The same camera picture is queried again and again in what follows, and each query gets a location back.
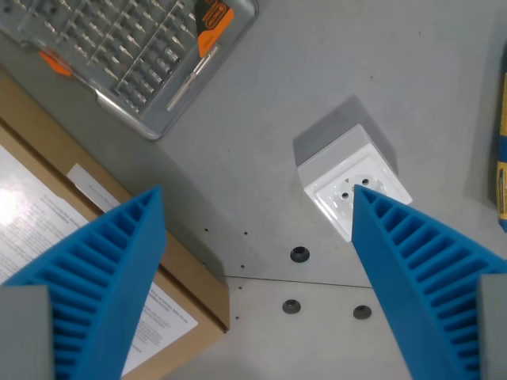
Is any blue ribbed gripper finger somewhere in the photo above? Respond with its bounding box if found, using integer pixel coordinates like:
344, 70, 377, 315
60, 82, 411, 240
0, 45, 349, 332
351, 184, 507, 380
0, 184, 167, 380

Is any small white label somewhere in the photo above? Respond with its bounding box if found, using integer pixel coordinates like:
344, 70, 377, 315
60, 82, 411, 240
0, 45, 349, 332
66, 162, 121, 211

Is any white printed paper sheet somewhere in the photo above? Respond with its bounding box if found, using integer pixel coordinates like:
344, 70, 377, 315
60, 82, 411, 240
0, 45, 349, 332
0, 145, 200, 378

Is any yellow blue package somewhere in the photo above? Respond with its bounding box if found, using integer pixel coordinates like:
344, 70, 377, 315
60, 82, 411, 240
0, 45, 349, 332
492, 69, 507, 233

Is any brown cardboard box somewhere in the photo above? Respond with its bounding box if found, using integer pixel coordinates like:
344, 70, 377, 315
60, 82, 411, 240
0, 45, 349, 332
0, 70, 231, 380

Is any metal extension bar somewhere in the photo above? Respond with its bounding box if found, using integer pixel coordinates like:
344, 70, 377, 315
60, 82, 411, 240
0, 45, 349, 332
165, 44, 219, 113

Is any orange case latch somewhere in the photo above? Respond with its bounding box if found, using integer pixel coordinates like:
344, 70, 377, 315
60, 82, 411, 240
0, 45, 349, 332
39, 50, 74, 78

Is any transparent screwdriver bit set case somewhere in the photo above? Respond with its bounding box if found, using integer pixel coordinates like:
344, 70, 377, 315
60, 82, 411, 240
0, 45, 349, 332
0, 0, 261, 142

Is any white wall socket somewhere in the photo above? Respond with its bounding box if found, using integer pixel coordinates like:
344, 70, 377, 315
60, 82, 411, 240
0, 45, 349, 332
296, 123, 414, 243

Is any orange black screwdriver handle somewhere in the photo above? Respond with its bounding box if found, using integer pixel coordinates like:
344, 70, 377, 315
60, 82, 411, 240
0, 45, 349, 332
195, 0, 236, 59

